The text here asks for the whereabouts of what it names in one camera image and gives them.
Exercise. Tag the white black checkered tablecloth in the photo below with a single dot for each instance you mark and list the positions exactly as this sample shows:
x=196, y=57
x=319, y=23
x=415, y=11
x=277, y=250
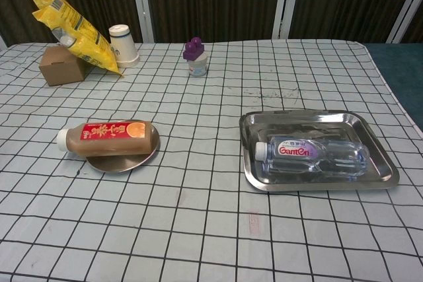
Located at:
x=198, y=212

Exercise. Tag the small white jar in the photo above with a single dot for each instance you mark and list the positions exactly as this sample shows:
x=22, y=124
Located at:
x=197, y=68

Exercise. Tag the clear plastic water bottle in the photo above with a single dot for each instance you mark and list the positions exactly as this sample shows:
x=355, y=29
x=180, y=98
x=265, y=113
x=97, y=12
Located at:
x=297, y=153

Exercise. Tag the brown drink bottle red label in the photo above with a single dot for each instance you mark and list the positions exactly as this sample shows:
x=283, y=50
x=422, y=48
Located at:
x=109, y=146

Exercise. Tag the purple toy block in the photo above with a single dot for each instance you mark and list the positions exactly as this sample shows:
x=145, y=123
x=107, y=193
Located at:
x=193, y=51

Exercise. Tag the rectangular steel tray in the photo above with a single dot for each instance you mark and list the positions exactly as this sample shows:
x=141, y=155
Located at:
x=297, y=123

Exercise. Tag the small brown cardboard box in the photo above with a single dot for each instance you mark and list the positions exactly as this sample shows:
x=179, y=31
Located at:
x=59, y=70

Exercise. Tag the white paper cup stack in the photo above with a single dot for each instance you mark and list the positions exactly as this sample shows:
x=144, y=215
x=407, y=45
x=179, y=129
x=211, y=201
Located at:
x=125, y=47

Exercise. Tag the round steel plate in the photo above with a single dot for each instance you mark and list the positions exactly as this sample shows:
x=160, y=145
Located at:
x=112, y=164

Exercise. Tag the yellow snack bag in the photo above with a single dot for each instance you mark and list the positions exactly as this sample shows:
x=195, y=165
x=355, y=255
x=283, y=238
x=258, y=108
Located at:
x=86, y=44

